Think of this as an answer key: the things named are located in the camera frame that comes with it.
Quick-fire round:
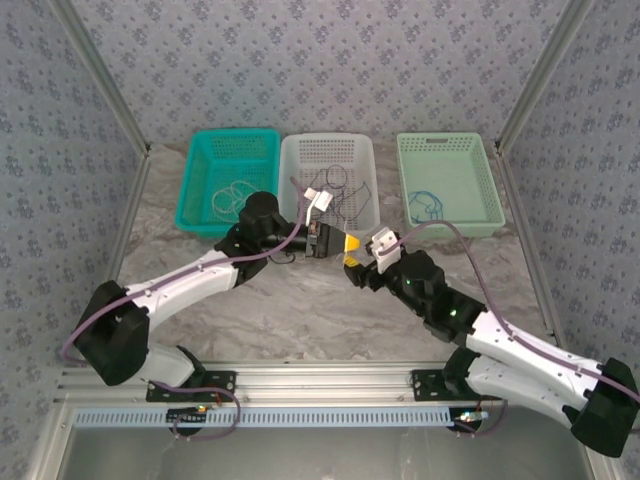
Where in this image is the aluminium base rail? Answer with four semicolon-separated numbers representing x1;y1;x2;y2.
53;360;599;407

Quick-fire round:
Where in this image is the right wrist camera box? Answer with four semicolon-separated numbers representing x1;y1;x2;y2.
367;225;406;274

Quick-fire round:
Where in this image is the white plastic basket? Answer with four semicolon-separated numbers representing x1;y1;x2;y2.
277;132;382;237

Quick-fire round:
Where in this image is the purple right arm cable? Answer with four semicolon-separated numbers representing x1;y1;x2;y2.
374;219;640;439

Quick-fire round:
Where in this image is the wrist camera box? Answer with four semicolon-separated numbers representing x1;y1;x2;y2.
367;225;406;274
302;187;336;226

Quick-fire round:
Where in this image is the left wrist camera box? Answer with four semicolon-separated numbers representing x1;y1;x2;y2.
302;187;336;226

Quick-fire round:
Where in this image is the white slotted cable duct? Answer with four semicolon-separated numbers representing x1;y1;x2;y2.
74;404;454;430

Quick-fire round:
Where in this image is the aluminium frame post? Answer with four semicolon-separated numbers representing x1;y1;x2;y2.
47;0;153;157
493;0;596;149

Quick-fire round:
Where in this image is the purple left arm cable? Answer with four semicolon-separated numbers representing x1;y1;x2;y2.
59;175;243;442

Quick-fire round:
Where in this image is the black controller board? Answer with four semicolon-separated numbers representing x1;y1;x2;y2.
167;405;209;427
452;408;489;432

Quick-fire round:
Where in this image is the grey metal panel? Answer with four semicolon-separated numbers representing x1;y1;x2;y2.
64;407;596;480

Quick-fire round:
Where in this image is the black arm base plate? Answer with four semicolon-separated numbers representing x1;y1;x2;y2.
145;370;237;404
410;369;504;403

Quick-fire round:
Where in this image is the dark purple wire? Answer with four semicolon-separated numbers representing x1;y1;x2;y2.
292;165;352;221

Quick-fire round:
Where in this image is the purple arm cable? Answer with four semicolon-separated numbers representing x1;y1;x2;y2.
59;175;243;442
374;219;640;439

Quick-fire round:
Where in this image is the light green plastic basket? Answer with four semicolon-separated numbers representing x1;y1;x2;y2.
396;131;507;240

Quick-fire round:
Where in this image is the teal plastic basket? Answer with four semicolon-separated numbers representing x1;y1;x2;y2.
174;128;281;240

